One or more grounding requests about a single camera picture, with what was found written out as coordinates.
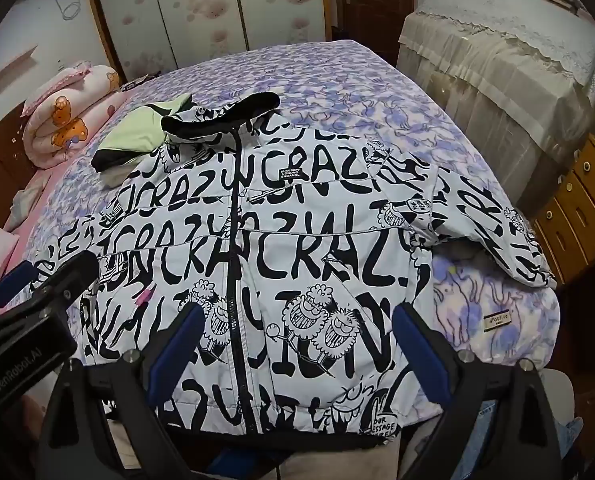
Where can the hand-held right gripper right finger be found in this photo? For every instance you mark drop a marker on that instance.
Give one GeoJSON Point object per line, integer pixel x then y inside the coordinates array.
{"type": "Point", "coordinates": [422, 350]}

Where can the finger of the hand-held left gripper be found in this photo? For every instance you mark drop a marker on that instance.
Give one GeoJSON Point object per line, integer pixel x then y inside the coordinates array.
{"type": "Point", "coordinates": [10, 280]}
{"type": "Point", "coordinates": [70, 272]}

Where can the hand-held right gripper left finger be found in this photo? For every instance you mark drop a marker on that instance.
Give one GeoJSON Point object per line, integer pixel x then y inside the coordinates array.
{"type": "Point", "coordinates": [177, 342]}

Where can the white black printed jacket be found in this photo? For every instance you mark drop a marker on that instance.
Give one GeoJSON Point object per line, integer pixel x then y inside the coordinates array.
{"type": "Point", "coordinates": [302, 240]}

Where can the pink bed sheet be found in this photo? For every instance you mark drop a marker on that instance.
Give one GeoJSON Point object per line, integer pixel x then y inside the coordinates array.
{"type": "Point", "coordinates": [45, 180]}

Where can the pink rolled cartoon quilt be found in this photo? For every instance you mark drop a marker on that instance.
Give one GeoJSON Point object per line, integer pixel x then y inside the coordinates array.
{"type": "Point", "coordinates": [62, 120]}

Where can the light green garment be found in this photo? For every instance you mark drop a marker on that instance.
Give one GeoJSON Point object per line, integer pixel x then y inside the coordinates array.
{"type": "Point", "coordinates": [137, 130]}

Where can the wooden drawer cabinet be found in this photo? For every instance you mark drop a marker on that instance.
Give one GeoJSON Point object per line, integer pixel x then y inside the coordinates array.
{"type": "Point", "coordinates": [577, 200]}

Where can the purple floral bedspread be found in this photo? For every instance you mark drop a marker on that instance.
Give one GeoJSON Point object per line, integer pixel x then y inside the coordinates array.
{"type": "Point", "coordinates": [352, 90]}

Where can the white lace cloth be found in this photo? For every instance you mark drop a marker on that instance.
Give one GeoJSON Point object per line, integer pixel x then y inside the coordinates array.
{"type": "Point", "coordinates": [517, 20]}

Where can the dark brown wooden door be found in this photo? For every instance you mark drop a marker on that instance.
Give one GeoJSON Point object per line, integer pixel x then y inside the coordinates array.
{"type": "Point", "coordinates": [377, 0]}

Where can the wooden wall shelf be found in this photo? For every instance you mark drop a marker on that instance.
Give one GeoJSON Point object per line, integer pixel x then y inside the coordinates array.
{"type": "Point", "coordinates": [5, 76]}

